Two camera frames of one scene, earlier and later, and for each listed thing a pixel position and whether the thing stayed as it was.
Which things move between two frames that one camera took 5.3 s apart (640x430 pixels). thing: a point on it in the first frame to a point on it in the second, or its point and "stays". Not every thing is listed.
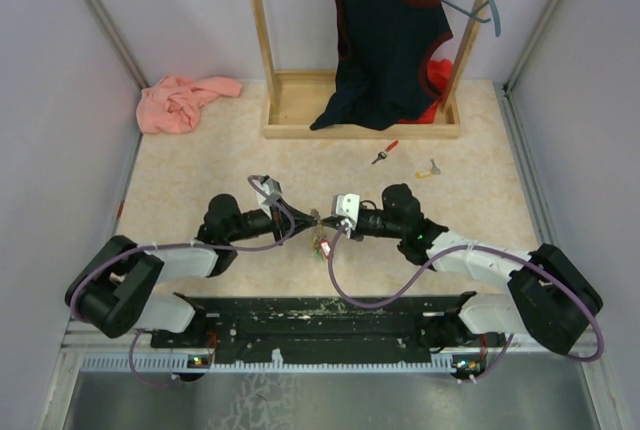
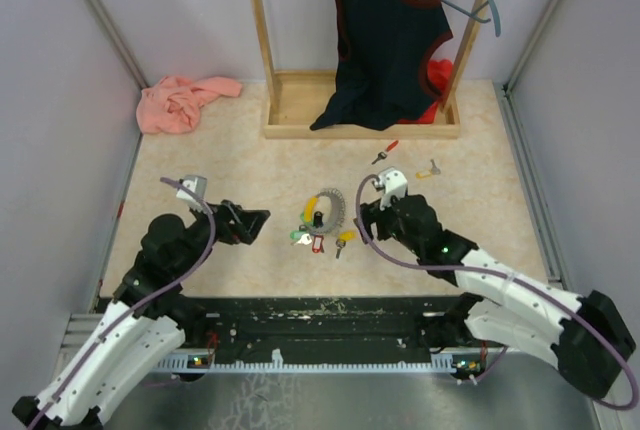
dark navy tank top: [384, 29] stays
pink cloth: [173, 105] stays
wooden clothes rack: [294, 100] stays
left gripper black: [290, 221] to [233, 232]
